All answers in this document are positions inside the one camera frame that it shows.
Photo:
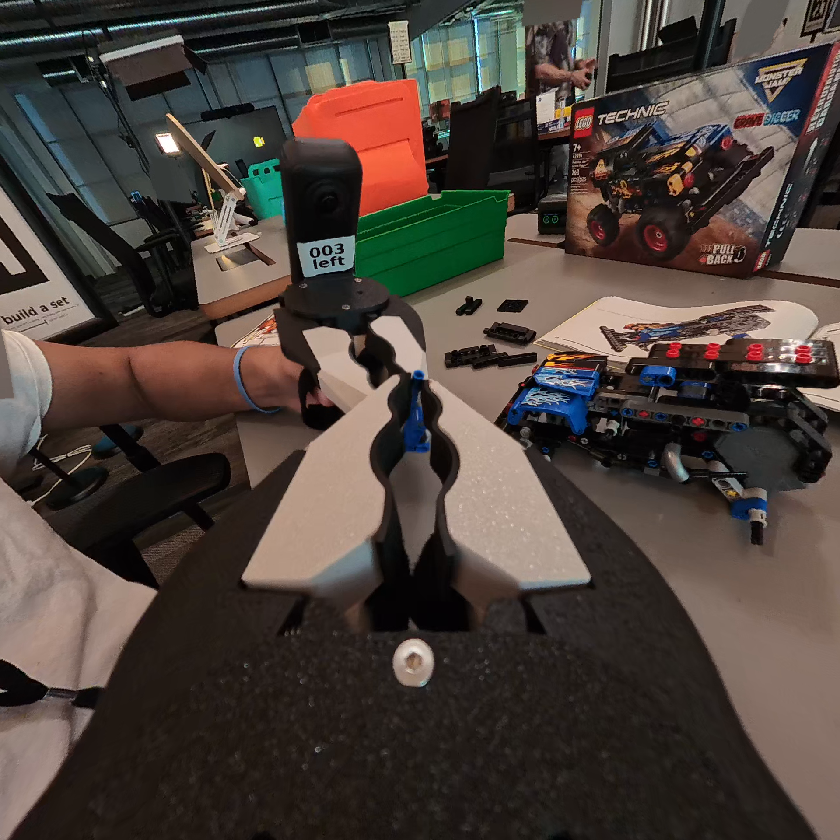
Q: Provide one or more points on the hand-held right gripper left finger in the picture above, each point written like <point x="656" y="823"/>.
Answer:
<point x="321" y="512"/>

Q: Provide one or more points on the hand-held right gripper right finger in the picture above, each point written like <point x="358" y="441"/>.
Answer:
<point x="512" y="512"/>

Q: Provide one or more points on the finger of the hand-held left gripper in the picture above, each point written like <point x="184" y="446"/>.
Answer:
<point x="403" y="344"/>
<point x="331" y="367"/>

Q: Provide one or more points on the blue lego piece with axle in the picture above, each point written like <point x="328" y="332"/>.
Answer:
<point x="413" y="430"/>

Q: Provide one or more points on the person's left forearm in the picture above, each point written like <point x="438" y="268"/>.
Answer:
<point x="151" y="387"/>

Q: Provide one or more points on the small black lego connector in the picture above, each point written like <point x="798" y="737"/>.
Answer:
<point x="468" y="306"/>

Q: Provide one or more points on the flat black lego plate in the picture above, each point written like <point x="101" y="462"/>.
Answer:
<point x="512" y="305"/>

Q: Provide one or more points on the lego instruction booklet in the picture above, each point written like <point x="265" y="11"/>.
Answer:
<point x="590" y="328"/>

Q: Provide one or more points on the lego truck model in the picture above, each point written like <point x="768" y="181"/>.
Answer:
<point x="689" y="400"/>

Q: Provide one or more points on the lego set box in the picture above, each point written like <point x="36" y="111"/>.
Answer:
<point x="689" y="164"/>

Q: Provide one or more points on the person's left hand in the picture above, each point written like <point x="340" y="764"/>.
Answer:
<point x="279" y="380"/>

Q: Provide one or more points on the teal bag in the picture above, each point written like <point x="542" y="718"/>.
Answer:
<point x="262" y="190"/>

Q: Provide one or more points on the printed paper sheet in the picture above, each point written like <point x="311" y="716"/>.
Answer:
<point x="259" y="331"/>

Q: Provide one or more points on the orange plastic container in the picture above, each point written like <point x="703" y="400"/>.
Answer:
<point x="387" y="144"/>

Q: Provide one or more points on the blue wristband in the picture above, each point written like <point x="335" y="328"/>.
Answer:
<point x="237" y="380"/>

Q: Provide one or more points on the green plastic bin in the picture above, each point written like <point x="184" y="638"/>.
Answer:
<point x="433" y="249"/>

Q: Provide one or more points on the black computer monitor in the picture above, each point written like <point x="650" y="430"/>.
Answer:
<point x="243" y="131"/>

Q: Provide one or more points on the hanging paper note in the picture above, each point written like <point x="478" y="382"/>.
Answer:
<point x="400" y="43"/>

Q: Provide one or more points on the black power device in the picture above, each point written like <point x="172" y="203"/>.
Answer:
<point x="551" y="216"/>

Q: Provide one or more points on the hanging ceiling panel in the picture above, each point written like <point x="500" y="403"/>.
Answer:
<point x="151" y="65"/>

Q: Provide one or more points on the framed marker sign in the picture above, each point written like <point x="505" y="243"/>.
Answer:
<point x="39" y="308"/>

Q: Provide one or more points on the black lego frame piece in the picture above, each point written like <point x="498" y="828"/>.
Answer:
<point x="508" y="333"/>

